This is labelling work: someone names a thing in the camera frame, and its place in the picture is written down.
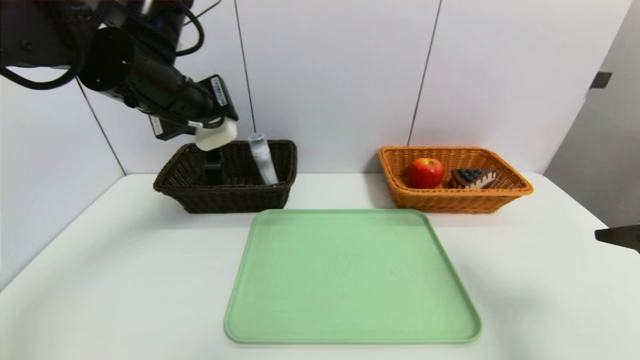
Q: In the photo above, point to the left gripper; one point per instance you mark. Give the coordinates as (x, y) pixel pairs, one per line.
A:
(221, 96)

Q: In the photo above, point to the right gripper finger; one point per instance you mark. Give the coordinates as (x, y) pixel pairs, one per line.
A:
(619, 237)

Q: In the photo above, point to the white soap bar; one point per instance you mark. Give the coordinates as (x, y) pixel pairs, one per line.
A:
(216, 136)

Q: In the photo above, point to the black pump bottle green label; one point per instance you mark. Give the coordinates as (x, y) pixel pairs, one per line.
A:
(215, 170)

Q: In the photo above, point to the white spray bottle silver cap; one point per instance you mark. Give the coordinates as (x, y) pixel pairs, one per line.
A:
(265, 162)

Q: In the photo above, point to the chocolate blueberry cake slice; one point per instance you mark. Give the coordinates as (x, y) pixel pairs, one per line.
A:
(472, 178)

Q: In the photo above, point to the red apple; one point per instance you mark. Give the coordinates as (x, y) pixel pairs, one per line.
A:
(426, 173)

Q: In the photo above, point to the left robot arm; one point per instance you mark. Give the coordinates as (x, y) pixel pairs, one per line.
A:
(100, 55)

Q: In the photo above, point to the dark brown wicker basket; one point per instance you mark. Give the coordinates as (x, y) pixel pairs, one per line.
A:
(235, 200)

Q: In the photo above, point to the orange wicker basket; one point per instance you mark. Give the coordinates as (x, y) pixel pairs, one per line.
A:
(450, 202)

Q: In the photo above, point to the light green plastic tray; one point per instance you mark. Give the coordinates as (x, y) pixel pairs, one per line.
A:
(350, 280)

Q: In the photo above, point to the dark wall bracket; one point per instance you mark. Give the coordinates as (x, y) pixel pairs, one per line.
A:
(600, 80)

